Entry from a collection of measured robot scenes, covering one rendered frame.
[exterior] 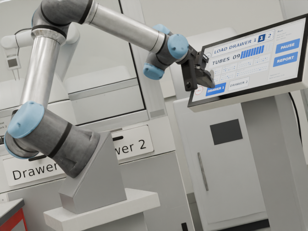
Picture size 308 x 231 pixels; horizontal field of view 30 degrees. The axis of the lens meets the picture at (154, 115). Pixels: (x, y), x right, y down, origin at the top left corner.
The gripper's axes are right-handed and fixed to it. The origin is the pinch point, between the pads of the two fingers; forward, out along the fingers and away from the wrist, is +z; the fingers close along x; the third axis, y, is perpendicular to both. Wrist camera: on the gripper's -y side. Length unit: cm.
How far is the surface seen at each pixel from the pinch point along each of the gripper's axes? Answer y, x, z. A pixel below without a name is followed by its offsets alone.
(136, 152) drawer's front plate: -24.4, 32.7, -0.2
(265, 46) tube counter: 15.6, -20.1, 2.5
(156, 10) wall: 224, 220, 133
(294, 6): 149, 49, 114
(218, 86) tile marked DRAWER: 1.8, -1.2, 2.5
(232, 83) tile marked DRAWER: 1.7, -7.8, 2.5
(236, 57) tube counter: 14.4, -7.1, 2.5
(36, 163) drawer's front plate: -38, 61, -25
